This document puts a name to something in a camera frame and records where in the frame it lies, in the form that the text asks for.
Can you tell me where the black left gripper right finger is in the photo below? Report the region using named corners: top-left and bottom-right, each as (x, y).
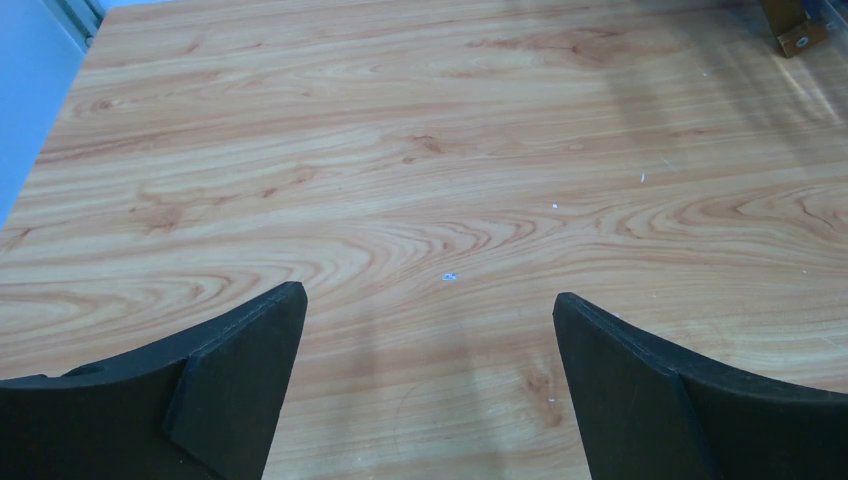
top-left (553, 293), bottom-right (847, 479)

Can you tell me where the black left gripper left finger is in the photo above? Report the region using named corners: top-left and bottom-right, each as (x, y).
top-left (1, 282), bottom-right (308, 479)

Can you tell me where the brown wooden wine rack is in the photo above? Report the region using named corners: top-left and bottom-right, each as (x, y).
top-left (758, 0), bottom-right (829, 58)

